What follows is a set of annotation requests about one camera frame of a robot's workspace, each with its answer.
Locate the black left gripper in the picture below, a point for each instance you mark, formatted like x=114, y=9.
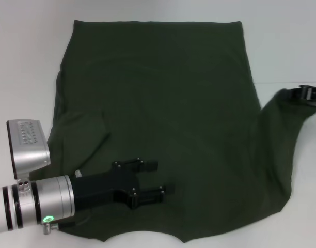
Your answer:
x=103, y=188

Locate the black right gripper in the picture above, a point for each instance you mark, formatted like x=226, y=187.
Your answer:
x=313, y=95

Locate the dark green shirt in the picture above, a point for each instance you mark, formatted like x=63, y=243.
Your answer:
x=160, y=103

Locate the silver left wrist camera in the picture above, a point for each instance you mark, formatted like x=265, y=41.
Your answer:
x=29, y=147

